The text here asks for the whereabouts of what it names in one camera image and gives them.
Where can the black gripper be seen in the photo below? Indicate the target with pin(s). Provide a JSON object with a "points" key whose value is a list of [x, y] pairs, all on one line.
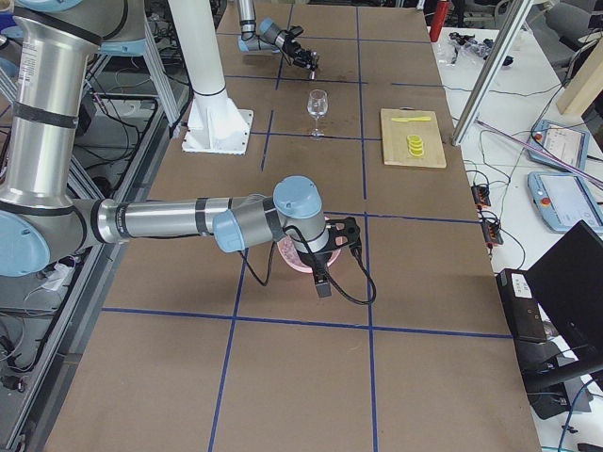
{"points": [[294, 48], [317, 261]]}

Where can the steel double jigger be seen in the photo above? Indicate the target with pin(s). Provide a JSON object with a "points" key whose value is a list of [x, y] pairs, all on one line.
{"points": [[313, 72]]}

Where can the clear wine glass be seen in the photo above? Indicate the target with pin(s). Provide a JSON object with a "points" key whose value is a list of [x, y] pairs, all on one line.
{"points": [[317, 108]]}

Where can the pink bowl of ice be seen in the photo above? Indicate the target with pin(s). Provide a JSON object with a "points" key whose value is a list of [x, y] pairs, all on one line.
{"points": [[290, 255]]}

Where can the yellow plastic knife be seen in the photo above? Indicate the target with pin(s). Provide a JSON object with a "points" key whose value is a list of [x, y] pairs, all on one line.
{"points": [[411, 119]]}

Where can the lemon slice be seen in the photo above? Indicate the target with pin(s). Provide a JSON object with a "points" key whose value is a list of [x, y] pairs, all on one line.
{"points": [[416, 152]]}

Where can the bamboo cutting board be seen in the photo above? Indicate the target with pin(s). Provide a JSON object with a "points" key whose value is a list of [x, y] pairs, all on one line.
{"points": [[398, 137]]}

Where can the red cylinder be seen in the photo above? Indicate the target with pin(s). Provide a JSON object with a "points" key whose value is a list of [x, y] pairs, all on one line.
{"points": [[438, 19]]}

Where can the clear plastic bag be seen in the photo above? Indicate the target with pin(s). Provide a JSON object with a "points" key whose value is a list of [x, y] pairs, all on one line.
{"points": [[458, 45]]}

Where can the black box device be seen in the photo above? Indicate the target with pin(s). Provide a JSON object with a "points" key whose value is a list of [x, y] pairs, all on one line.
{"points": [[520, 307]]}

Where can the blue teach pendant near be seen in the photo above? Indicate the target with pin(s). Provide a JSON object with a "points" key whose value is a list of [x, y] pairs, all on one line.
{"points": [[563, 200]]}

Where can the blue teach pendant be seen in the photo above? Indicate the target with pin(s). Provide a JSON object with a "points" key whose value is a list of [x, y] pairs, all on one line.
{"points": [[563, 200], [568, 143]]}

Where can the black monitor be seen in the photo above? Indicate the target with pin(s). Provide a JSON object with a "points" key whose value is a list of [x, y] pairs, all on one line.
{"points": [[567, 283]]}

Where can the blue teach pendant far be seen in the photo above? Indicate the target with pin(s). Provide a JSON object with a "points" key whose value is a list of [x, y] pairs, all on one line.
{"points": [[568, 143]]}

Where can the grey office chair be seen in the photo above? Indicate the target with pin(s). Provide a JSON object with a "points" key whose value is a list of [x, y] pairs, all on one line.
{"points": [[567, 25]]}

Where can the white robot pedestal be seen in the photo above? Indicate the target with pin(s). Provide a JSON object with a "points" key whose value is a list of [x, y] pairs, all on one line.
{"points": [[214, 124]]}

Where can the aluminium frame post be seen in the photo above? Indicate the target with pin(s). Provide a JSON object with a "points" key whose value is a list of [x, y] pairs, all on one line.
{"points": [[517, 15]]}

